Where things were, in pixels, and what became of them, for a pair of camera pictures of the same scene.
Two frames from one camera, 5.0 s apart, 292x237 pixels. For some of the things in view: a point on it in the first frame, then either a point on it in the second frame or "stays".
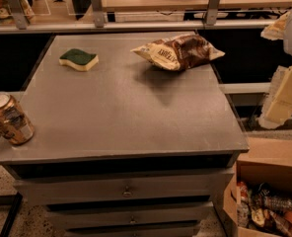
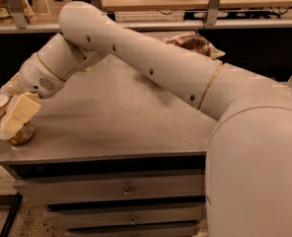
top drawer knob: x=127 y=194 stays
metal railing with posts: x=20 y=24 stays
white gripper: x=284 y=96 → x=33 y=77
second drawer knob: x=132 y=221 stays
